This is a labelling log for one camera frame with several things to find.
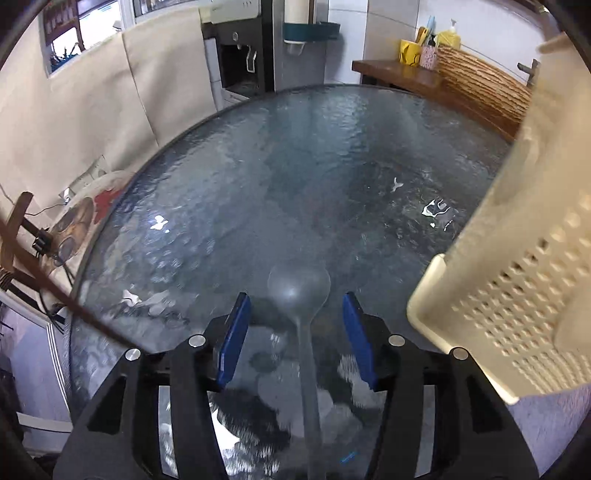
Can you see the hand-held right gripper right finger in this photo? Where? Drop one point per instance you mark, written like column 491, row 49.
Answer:
column 360, row 346

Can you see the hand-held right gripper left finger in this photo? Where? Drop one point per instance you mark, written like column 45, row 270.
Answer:
column 233, row 346

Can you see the clear plastic spoon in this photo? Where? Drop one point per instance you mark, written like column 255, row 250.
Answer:
column 299, row 286

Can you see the cream plastic utensil holder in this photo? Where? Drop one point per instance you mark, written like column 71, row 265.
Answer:
column 531, row 277

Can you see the floral seat cushion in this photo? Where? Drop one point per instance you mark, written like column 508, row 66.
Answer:
column 87, row 217

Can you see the wooden counter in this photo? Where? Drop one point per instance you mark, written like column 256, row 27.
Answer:
column 401, row 76

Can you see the beige cloth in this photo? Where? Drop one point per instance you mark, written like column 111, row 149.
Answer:
column 83, row 115

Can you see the wicker basket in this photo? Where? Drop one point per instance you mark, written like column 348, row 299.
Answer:
column 489, row 92

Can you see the water dispenser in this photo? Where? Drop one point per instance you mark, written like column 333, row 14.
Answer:
column 240, row 50

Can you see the patterned cup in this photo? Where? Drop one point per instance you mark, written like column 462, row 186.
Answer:
column 428, row 57

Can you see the yellow cup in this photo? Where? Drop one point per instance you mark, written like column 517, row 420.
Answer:
column 410, row 53

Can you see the yellow soap dispenser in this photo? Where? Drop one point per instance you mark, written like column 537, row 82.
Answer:
column 449, row 39

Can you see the bronze faucet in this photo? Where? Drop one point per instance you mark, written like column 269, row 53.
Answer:
column 531, row 71

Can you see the sliding window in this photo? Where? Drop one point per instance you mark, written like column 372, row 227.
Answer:
column 92, row 27

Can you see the white wall socket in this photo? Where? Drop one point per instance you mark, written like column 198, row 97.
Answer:
column 87, row 177

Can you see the teal wall holder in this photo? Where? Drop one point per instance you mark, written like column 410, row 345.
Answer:
column 311, row 31

